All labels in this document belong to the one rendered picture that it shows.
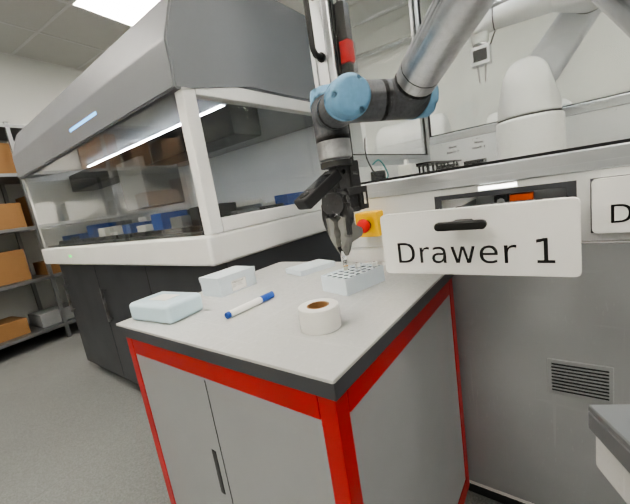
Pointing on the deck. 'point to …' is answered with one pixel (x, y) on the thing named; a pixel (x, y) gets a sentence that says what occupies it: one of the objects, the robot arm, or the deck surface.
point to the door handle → (311, 33)
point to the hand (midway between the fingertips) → (341, 250)
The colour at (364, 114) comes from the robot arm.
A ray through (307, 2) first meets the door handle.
